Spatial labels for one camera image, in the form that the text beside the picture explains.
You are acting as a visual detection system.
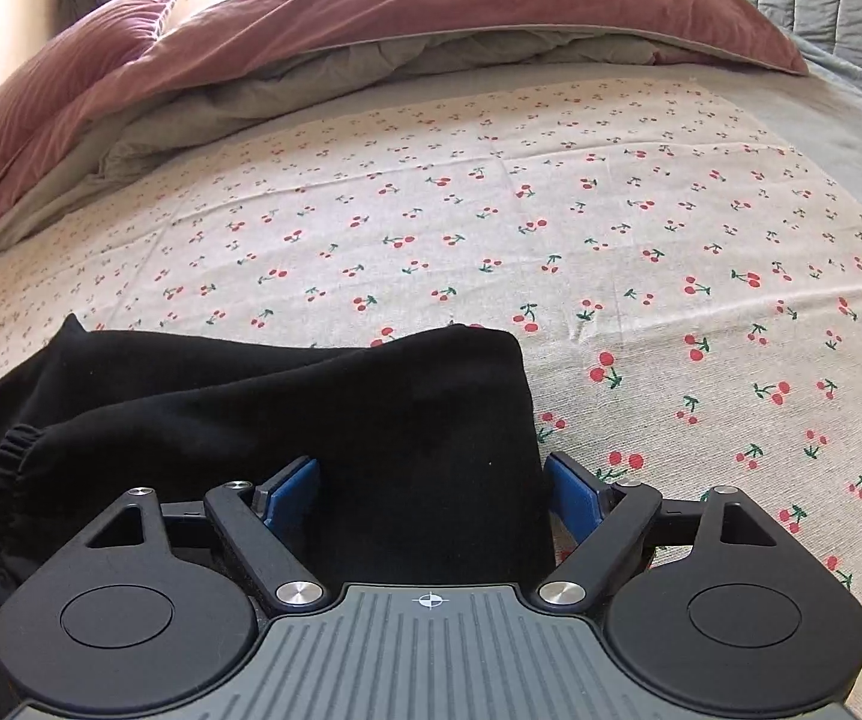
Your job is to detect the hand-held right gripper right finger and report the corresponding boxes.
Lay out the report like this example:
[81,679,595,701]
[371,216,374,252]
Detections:
[539,452,785,610]

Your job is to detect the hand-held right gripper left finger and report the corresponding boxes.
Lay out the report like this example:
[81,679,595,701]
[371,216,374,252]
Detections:
[84,456,327,613]

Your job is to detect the black pants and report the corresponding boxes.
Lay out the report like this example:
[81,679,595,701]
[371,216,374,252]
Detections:
[0,313,556,720]

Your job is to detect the cherry print bed sheet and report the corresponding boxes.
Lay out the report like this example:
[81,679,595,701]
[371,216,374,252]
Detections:
[0,64,862,685]

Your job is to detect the pink pillow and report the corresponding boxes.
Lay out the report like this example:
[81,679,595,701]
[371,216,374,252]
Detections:
[0,0,186,235]

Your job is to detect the pink and grey duvet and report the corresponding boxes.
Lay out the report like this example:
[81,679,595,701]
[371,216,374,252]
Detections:
[0,0,812,275]

